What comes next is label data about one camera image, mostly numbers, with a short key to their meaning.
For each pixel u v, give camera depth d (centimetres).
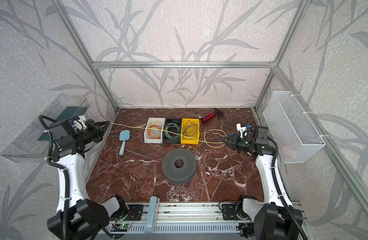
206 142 73
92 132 62
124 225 70
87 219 39
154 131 105
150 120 105
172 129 105
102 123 69
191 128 105
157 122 105
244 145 65
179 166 88
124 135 103
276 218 39
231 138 71
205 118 111
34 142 63
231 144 66
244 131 71
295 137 61
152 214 73
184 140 96
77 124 65
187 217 73
